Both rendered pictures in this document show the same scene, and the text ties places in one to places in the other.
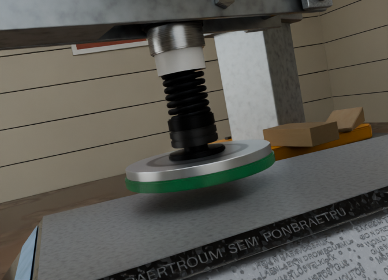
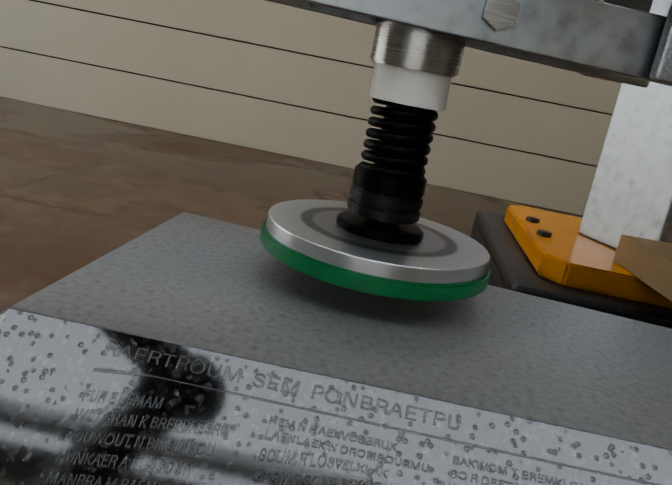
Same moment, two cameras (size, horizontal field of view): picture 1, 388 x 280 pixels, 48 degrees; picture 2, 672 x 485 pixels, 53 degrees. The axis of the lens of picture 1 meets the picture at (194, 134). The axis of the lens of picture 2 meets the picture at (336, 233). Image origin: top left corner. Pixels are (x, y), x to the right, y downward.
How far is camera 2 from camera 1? 0.22 m
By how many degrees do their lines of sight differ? 25
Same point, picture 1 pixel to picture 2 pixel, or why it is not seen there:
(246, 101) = (628, 177)
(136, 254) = (156, 320)
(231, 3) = (508, 25)
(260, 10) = (563, 53)
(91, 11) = not seen: outside the picture
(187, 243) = (216, 341)
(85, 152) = (437, 139)
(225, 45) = not seen: hidden behind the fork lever
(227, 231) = (279, 355)
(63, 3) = not seen: outside the picture
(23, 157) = (354, 110)
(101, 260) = (122, 304)
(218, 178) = (346, 279)
